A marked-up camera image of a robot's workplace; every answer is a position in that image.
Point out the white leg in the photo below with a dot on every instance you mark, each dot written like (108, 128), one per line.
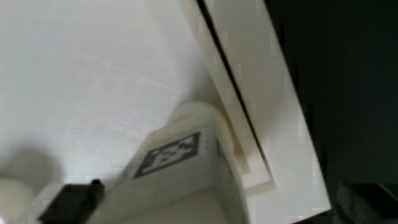
(181, 185)

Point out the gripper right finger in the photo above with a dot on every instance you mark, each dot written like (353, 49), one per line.
(367, 203)

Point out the white square tabletop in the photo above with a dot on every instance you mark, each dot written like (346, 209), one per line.
(106, 61)

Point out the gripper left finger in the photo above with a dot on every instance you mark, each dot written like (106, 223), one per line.
(65, 204)

